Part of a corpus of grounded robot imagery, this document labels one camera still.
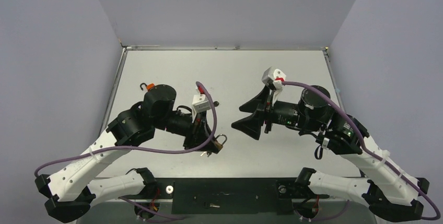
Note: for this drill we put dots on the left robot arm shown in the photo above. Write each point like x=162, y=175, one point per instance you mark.
x=76, y=188

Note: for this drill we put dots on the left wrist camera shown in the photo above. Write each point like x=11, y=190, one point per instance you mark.
x=200, y=103

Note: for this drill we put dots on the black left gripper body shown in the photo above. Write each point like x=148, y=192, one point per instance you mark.
x=199, y=120

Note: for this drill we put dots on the small brass padlock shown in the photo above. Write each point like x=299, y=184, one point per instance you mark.
x=219, y=142

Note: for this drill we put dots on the aluminium table edge rail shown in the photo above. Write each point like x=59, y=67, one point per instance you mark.
x=224, y=48

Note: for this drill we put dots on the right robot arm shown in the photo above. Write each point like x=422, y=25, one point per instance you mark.
x=387, y=191

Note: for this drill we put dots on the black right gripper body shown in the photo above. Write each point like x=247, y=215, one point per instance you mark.
x=266, y=114

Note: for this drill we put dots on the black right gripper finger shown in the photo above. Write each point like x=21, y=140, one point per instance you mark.
x=251, y=125
x=259, y=103

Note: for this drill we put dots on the orange and black padlock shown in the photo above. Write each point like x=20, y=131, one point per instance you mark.
x=146, y=87

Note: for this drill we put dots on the key on base plate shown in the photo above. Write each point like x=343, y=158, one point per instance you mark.
x=210, y=205

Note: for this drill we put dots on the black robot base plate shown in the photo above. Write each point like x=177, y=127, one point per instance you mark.
x=233, y=195

